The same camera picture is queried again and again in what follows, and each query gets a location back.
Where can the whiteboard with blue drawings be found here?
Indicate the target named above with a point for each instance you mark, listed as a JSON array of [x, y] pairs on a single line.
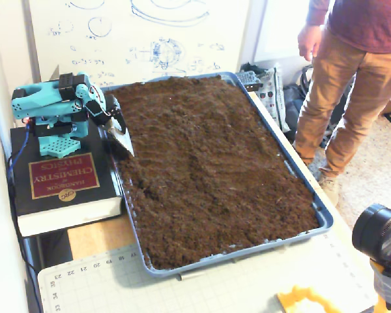
[[182, 49]]

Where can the blue plastic tray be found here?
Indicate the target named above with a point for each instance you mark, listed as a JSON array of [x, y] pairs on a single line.
[[326, 225]]

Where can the tan shoe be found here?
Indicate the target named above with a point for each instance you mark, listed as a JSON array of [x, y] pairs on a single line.
[[329, 189]]

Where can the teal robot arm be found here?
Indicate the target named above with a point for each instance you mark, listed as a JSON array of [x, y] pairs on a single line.
[[62, 98]]

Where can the yellow plastic frame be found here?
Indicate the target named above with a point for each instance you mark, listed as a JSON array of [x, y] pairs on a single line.
[[293, 296]]

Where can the pale green cutting mat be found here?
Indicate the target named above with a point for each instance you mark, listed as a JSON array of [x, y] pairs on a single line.
[[247, 287]]

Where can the dark backpack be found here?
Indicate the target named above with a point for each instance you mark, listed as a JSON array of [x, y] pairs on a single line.
[[293, 101]]

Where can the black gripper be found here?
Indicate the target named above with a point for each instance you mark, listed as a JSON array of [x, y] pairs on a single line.
[[115, 115]]

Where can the person's right hand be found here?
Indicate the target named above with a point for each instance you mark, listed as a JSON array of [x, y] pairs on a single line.
[[309, 40]]

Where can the brown soil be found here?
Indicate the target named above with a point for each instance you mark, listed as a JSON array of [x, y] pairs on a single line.
[[208, 169]]

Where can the grey metal rod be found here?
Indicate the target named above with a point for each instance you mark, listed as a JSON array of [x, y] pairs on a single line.
[[190, 276]]

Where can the black chemistry physics handbook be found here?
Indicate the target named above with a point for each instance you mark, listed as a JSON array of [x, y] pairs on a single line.
[[84, 199]]

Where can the yellow camera stand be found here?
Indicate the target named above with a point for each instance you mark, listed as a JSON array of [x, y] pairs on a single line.
[[389, 287]]

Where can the person in maroon shirt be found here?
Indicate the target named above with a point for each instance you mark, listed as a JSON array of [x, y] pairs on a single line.
[[361, 81]]

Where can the black round camera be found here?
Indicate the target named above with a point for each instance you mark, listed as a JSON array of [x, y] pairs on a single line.
[[374, 231]]

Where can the person's right forearm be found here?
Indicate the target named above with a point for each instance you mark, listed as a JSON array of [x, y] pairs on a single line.
[[319, 13]]

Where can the white printed soil bag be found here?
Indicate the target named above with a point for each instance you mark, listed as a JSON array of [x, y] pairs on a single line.
[[275, 101]]

